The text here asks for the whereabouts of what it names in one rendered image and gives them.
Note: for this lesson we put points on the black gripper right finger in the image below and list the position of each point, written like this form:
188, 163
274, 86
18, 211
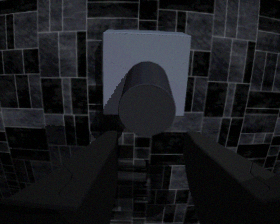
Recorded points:
227, 188

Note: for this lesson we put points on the black cylinder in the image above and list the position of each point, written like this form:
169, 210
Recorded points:
146, 105

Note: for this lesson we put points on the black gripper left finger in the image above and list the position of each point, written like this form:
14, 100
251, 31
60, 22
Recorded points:
81, 191

